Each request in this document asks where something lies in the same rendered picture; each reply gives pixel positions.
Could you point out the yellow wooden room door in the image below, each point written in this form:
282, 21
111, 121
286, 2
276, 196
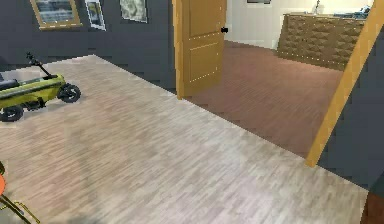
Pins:
202, 46

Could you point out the white framed picture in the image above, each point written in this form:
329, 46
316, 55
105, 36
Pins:
95, 14

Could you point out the brown textured sideboard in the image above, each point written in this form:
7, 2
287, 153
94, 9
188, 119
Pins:
318, 40

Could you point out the yellow-green electric scooter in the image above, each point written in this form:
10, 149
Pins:
31, 91

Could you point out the gold framed picture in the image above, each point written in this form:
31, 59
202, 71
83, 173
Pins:
56, 13

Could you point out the dark brown wooden furniture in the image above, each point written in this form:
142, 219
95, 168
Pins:
374, 208

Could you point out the grey frameless wall picture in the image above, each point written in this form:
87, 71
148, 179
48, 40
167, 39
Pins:
134, 9

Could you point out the dark framed wall picture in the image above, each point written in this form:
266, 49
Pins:
258, 1

